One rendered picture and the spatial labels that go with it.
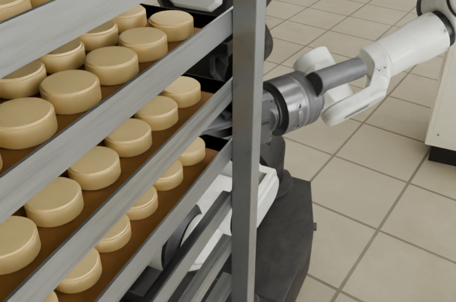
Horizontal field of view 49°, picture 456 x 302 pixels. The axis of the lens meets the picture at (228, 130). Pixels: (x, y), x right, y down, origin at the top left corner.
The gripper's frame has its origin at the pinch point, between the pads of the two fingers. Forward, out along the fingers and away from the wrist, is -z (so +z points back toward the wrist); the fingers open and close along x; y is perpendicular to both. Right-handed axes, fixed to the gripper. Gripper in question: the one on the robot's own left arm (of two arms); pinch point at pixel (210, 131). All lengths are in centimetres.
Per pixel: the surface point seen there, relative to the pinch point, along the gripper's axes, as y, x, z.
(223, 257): 7.3, -17.5, -2.8
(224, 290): 7.1, -25.3, -2.5
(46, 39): 20.0, 26.8, -24.9
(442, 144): -31, -68, 122
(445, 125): -31, -59, 122
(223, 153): 7.2, 1.5, -2.7
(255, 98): 8.3, 8.8, 1.4
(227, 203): 6.6, -8.0, -1.6
